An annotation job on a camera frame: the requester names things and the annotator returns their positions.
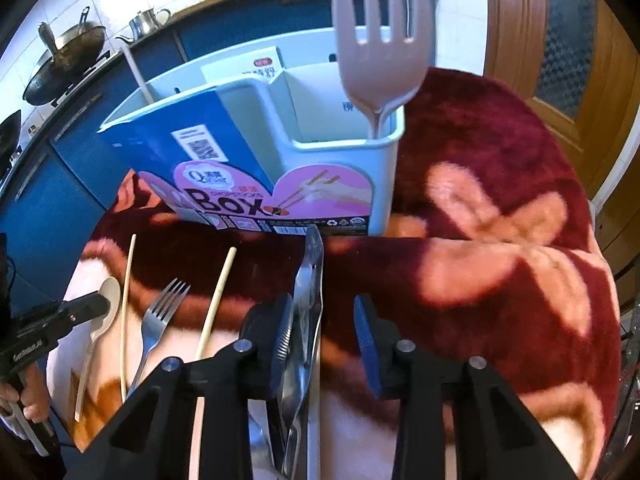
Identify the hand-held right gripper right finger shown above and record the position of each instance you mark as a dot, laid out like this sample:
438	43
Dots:
367	350

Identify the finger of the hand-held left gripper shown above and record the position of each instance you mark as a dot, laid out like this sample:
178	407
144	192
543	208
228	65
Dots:
85	308

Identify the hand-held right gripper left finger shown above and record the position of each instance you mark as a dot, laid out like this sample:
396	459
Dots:
281	345

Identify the white plastic spoon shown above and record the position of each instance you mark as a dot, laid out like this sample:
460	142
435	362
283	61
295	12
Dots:
106	302

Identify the wooden chopstick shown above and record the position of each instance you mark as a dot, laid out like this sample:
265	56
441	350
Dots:
218	297
127	310

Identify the metal tongs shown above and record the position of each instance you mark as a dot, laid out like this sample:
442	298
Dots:
307	280

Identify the white plastic fork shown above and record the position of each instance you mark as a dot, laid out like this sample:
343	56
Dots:
161	312

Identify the light blue utensil holder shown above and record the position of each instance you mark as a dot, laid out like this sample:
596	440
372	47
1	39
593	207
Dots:
340	160

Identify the person's left hand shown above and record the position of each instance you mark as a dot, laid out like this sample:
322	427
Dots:
32	396

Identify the red floral blanket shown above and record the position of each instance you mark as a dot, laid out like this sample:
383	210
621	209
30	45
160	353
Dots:
500	260

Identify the gas stove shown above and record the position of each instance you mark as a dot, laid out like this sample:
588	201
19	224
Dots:
10	142

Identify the white plastic utensil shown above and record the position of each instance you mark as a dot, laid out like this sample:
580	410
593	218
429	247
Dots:
138	74

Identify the black wok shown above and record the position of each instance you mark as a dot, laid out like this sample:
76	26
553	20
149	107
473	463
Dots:
65	67

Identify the metal ladle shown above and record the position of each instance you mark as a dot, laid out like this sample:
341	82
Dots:
47	39

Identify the pink plastic fork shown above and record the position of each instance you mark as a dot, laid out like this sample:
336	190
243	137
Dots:
380	70

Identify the steel kettle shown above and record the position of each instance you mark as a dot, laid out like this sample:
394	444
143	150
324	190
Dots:
145	22

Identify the wooden door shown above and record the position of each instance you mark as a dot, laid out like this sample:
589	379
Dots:
600	70

